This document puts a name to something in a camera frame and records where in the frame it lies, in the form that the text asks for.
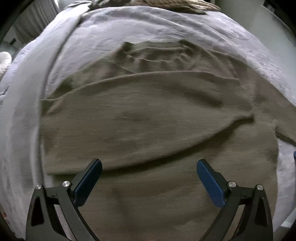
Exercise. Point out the lavender embossed bedspread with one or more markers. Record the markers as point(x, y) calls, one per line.
point(99, 31)

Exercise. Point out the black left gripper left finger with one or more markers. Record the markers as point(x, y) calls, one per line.
point(42, 220)

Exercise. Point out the dark brown crumpled garment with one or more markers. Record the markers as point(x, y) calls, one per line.
point(105, 4)

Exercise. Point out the olive green knit sweater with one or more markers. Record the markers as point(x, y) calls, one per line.
point(149, 112)

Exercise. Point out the beige striped knit garment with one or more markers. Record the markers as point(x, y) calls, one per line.
point(166, 4)

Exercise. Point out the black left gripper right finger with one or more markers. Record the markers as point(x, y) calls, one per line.
point(255, 222)

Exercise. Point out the lavender plush blanket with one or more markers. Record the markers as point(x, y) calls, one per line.
point(22, 89)

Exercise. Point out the round white pleated cushion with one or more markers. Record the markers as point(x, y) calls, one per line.
point(5, 62)

